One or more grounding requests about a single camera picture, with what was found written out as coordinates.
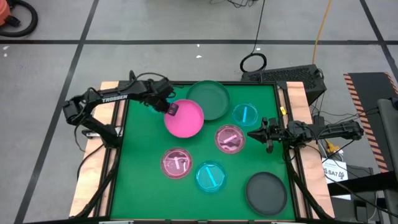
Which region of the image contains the black shelf beam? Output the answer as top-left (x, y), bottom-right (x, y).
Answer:
top-left (326, 170), bottom-right (398, 197)

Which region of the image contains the white paper sign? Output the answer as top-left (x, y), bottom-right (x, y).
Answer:
top-left (321, 157), bottom-right (351, 200)

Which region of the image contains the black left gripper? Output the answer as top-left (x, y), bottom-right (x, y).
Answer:
top-left (145, 90), bottom-right (180, 117)

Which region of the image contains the transparent pink plastic plate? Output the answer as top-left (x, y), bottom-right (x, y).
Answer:
top-left (160, 147), bottom-right (193, 180)
top-left (214, 124), bottom-right (246, 155)

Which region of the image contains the black hazard-striped ramp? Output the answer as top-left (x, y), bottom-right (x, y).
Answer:
top-left (343, 72), bottom-right (398, 174)

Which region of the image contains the dark grey plastic plate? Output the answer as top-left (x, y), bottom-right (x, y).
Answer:
top-left (245, 171), bottom-right (288, 217)

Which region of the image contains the yellow floor cable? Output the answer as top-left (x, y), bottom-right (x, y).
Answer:
top-left (312, 0), bottom-right (333, 65)

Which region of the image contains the yellow cable plug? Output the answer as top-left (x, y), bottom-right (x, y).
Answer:
top-left (325, 139), bottom-right (342, 155)

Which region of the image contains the black computer tower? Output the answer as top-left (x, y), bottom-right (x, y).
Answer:
top-left (241, 64), bottom-right (328, 105)

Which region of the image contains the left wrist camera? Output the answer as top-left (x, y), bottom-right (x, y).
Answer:
top-left (157, 78), bottom-right (175, 96)

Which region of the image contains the black coiled floor cable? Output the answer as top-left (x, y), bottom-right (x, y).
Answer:
top-left (239, 0), bottom-right (268, 73)

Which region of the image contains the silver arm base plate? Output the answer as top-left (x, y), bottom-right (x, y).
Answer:
top-left (82, 129), bottom-right (100, 139)

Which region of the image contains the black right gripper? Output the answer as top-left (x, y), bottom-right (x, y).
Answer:
top-left (247, 116), bottom-right (286, 154)

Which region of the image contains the green plastic bowl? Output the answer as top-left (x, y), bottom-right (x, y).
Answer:
top-left (185, 80), bottom-right (231, 121)

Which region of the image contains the black power adapter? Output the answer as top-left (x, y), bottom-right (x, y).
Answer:
top-left (312, 114), bottom-right (326, 129)

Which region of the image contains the green table mat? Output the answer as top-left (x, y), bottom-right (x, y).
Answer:
top-left (109, 83), bottom-right (296, 221)

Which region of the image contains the black cable bundle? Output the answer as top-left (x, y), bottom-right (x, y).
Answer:
top-left (210, 0), bottom-right (259, 9)

